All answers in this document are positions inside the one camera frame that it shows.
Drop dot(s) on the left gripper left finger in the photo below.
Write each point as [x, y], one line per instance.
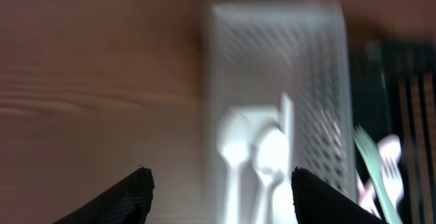
[127, 202]

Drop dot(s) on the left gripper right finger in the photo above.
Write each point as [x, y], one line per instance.
[316, 202]

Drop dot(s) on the white plastic fork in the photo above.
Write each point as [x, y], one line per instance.
[379, 171]
[393, 182]

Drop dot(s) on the white plastic spoon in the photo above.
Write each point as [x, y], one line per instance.
[271, 148]
[390, 149]
[234, 149]

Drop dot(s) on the black plastic basket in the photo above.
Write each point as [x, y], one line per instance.
[393, 92]

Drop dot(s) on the clear plastic basket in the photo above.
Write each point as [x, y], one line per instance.
[281, 63]

